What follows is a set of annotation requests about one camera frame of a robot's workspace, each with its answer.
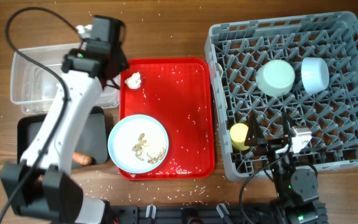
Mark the peanut shells and rice pile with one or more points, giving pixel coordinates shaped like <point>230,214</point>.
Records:
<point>150,148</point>

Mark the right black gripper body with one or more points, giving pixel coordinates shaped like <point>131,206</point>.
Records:
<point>272,146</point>

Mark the large light blue plate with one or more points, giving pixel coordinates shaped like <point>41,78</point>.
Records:
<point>123,137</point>

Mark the white plastic spoon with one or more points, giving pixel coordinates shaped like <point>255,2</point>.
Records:
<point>220,71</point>

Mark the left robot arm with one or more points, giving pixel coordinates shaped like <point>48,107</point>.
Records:
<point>40,185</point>

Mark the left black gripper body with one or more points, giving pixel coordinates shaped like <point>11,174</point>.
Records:
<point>122,63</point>

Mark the red plastic serving tray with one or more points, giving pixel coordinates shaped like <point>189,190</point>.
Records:
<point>177,93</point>

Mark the mint green bowl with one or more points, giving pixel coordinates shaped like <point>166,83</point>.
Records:
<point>275,78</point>

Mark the orange carrot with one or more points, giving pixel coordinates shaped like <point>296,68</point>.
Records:
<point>82,159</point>

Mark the clear plastic bin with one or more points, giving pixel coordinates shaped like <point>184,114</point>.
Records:
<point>31,86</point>

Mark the black plastic tray bin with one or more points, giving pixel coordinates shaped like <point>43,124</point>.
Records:
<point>92,142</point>

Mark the yellow plastic cup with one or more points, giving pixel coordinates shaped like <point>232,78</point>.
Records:
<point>238,134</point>

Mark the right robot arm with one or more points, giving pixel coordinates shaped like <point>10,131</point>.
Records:
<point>297,189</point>

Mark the white tissue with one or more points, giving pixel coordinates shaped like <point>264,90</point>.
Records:
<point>134,81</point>

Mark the small light blue saucer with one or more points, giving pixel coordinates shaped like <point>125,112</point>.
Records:
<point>314,75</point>

